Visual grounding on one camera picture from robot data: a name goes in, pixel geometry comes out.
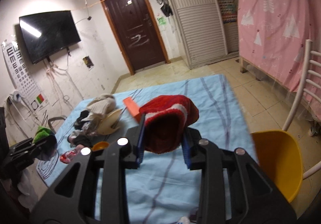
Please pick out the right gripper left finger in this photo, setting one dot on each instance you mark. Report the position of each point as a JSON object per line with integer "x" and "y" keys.
{"x": 92, "y": 188}

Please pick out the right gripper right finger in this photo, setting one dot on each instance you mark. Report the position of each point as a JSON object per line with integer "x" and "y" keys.
{"x": 233, "y": 188}

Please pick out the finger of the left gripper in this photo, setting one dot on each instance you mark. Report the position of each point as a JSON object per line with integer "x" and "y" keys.
{"x": 42, "y": 149}

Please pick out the green cloth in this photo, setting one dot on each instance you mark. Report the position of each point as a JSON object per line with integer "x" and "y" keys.
{"x": 42, "y": 132}

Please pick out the orange rectangular box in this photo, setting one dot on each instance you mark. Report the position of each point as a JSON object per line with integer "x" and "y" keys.
{"x": 132, "y": 108}

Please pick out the red white plush hat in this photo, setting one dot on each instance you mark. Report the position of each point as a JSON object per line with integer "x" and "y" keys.
{"x": 166, "y": 117}

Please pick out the yellow plastic trash bin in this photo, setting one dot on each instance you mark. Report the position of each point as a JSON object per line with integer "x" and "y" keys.
{"x": 279, "y": 157}

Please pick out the red snack wrapper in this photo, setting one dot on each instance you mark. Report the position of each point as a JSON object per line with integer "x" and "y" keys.
{"x": 68, "y": 156}

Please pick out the black and white clothes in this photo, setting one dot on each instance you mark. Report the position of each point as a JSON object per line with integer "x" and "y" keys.
{"x": 85, "y": 129}

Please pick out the white power adapter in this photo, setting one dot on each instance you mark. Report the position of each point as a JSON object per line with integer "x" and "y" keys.
{"x": 16, "y": 96}

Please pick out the cream plastic brush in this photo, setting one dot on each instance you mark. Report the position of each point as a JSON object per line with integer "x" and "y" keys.
{"x": 108, "y": 126}

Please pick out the eye chart poster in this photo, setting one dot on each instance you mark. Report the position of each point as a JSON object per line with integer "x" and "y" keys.
{"x": 20, "y": 78}

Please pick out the beige knitted scarf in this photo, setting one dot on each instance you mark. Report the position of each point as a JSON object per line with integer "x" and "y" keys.
{"x": 99, "y": 107}

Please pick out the light blue bed sheet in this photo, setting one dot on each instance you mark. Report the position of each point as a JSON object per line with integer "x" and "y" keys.
{"x": 162, "y": 188}

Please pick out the white metal chair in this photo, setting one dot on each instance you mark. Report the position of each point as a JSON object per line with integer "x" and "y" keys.
{"x": 309, "y": 69}

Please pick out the dark brown door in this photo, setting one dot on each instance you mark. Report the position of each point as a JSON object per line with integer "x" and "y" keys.
{"x": 136, "y": 31}

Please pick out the pink tree-print curtain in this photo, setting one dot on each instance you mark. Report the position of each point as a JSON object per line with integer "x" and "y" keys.
{"x": 272, "y": 35}

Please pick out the white slatted wardrobe door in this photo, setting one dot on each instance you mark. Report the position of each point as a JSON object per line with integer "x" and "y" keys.
{"x": 201, "y": 30}

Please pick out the black wall television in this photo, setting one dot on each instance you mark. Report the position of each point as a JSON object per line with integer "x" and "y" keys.
{"x": 46, "y": 33}

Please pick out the colourful wall chart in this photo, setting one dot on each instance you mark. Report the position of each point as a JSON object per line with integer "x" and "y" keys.
{"x": 228, "y": 11}

